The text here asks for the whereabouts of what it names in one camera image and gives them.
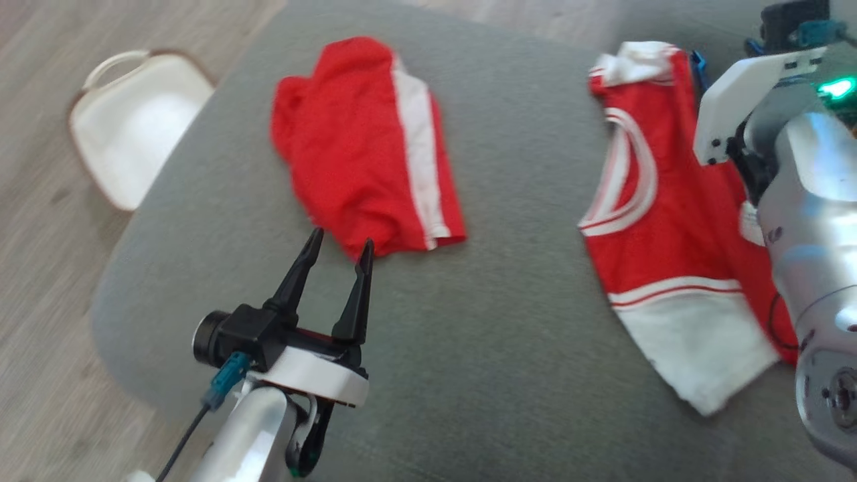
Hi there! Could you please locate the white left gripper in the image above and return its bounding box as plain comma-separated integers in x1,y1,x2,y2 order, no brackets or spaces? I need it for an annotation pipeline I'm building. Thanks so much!
246,227,376,409

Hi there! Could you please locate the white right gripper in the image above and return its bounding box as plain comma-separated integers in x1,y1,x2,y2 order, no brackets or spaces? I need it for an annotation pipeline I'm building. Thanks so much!
692,46,829,168

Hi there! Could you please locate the red white baseball jersey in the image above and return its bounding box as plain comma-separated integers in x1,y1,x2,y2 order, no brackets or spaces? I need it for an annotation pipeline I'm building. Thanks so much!
576,41,802,418

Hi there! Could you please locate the red shorts white stripe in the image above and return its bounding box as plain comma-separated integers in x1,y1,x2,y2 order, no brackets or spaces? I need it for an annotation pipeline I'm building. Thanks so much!
270,36,468,261

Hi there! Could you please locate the grey sofa seat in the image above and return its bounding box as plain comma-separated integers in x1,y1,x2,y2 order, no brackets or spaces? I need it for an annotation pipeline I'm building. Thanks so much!
90,0,857,482

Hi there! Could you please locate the white laundry basket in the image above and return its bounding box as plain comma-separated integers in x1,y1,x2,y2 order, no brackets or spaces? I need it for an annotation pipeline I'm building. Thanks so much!
68,48,217,213

